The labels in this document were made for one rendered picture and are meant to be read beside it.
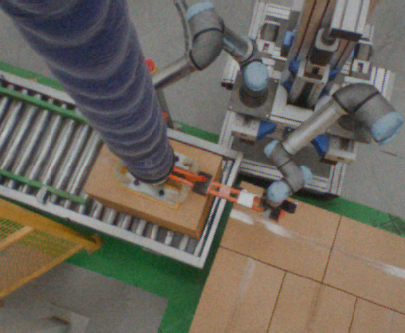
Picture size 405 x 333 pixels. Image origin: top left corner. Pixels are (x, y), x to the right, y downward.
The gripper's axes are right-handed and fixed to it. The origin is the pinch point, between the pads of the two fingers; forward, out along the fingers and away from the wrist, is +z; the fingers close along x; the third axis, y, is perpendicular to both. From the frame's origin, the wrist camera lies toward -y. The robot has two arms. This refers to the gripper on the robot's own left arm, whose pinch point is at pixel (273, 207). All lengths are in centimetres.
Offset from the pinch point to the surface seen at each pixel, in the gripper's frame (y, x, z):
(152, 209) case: 55, 18, 13
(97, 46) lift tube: 51, 7, -129
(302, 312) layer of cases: -35, 38, 54
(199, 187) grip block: 35.7, 3.2, -1.6
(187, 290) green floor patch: 31, 50, 108
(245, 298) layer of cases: -3, 42, 54
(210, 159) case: 37.3, -15.6, 13.1
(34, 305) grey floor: 123, 93, 109
